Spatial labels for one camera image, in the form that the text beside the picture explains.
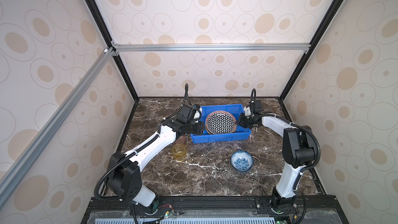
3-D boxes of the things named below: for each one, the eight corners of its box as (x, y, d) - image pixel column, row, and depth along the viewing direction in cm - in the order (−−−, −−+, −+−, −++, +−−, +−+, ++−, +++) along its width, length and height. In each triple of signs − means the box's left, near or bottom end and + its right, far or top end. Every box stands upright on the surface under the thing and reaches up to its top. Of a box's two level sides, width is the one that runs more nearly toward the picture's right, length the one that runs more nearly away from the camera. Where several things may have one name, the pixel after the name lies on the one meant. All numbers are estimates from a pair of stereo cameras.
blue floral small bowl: (231, 175, 85) (233, 169, 78) (229, 157, 92) (231, 150, 85) (251, 175, 85) (255, 169, 78) (247, 157, 92) (251, 150, 85)
